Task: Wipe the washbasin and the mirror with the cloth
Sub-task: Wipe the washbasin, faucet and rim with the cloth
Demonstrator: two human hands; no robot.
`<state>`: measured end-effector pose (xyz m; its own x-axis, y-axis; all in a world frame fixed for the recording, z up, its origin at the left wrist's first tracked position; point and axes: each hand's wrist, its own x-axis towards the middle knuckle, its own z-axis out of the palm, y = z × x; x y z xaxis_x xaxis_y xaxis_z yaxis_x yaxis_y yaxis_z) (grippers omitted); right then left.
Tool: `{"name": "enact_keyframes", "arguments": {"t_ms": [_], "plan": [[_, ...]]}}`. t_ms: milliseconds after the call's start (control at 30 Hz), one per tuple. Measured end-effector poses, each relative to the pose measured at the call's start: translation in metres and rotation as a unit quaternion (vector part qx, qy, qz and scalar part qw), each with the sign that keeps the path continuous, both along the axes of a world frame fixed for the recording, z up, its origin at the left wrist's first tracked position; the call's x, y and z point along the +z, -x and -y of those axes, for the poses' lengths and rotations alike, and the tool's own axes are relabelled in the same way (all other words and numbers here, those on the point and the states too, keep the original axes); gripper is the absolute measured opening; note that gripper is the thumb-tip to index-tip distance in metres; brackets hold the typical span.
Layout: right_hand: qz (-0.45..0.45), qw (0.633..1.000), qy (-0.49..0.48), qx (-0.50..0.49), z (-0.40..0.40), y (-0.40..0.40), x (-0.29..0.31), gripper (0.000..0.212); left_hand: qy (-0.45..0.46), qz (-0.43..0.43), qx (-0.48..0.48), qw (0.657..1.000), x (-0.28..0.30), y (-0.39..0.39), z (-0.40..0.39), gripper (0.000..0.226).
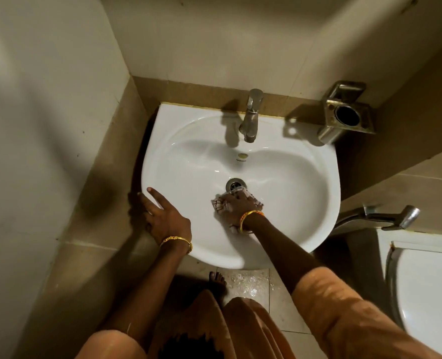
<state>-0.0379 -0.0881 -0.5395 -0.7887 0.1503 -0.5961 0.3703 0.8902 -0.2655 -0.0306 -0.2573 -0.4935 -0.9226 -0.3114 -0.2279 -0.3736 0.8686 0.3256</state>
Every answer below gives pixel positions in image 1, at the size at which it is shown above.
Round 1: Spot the person's right hand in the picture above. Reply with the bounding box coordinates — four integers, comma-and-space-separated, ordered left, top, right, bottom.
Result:
217, 191, 261, 229

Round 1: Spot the person's left hand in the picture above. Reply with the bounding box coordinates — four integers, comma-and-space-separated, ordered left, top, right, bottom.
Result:
137, 187, 193, 247

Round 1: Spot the checked cleaning cloth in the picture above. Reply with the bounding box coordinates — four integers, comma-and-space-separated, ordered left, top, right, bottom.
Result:
210, 186, 265, 234

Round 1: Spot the white ceramic wash basin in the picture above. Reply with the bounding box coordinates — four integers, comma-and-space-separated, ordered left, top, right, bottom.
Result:
141, 102, 341, 270

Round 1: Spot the person's left forearm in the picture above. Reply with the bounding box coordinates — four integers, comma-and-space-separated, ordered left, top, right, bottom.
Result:
101, 242, 190, 347

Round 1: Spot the person's bare foot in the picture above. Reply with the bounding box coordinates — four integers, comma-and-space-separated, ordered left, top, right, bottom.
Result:
208, 271, 227, 296

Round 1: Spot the steel basin tap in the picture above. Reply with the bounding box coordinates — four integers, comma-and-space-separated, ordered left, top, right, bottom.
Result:
238, 88, 264, 144

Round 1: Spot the gold bangle with red stones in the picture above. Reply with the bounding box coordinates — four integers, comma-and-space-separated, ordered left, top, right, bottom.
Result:
159, 236, 194, 255

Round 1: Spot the chrome hand sprayer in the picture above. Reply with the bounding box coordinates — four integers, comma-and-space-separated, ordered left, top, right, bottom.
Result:
333, 204, 421, 236

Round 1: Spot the white toilet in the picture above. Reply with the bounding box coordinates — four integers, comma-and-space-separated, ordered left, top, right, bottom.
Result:
376, 227, 442, 359

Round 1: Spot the orange thread bracelet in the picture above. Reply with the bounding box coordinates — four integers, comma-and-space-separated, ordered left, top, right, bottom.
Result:
238, 209, 266, 234

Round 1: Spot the steel wall tumbler holder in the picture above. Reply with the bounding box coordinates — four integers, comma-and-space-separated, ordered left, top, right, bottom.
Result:
317, 81, 377, 146

